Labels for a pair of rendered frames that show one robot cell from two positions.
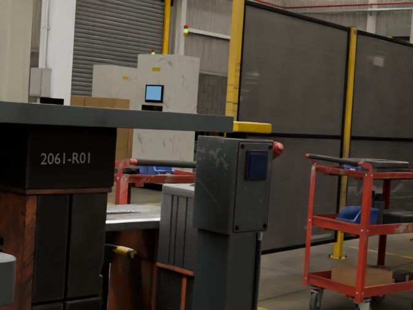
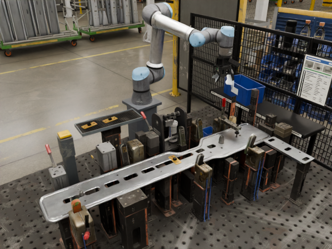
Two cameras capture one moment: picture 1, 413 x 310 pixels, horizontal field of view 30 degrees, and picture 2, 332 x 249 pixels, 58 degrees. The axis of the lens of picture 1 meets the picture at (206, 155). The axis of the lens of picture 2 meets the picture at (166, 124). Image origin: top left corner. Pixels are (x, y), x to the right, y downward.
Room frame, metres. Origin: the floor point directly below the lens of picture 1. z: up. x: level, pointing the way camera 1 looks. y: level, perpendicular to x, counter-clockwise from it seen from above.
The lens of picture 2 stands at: (2.19, 0.78, 1.97)
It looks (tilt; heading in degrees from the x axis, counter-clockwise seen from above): 28 degrees down; 191
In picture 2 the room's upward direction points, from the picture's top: straight up
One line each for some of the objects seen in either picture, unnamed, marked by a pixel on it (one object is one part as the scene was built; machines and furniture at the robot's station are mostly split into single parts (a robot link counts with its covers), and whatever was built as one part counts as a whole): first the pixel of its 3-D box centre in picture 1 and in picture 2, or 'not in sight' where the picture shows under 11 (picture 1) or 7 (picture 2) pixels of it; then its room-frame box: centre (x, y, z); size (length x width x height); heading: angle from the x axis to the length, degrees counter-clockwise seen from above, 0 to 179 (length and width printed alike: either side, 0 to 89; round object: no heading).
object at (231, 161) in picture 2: not in sight; (229, 182); (0.77, 0.87, 0.84); 0.11 x 0.08 x 0.29; 44
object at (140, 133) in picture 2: not in sight; (142, 161); (0.74, 0.33, 0.90); 0.05 x 0.05 x 0.40; 44
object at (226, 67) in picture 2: not in sight; (223, 64); (0.43, 0.76, 1.43); 0.09 x 0.08 x 0.12; 134
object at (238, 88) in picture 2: not in sight; (243, 89); (-0.07, 0.93, 1.09); 0.30 x 0.17 x 0.13; 35
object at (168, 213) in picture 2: not in sight; (163, 187); (0.89, 0.49, 0.84); 0.17 x 0.06 x 0.29; 44
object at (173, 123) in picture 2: not in sight; (169, 146); (0.62, 0.48, 0.94); 0.18 x 0.13 x 0.49; 134
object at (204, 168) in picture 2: not in sight; (201, 191); (0.92, 0.71, 0.87); 0.12 x 0.09 x 0.35; 44
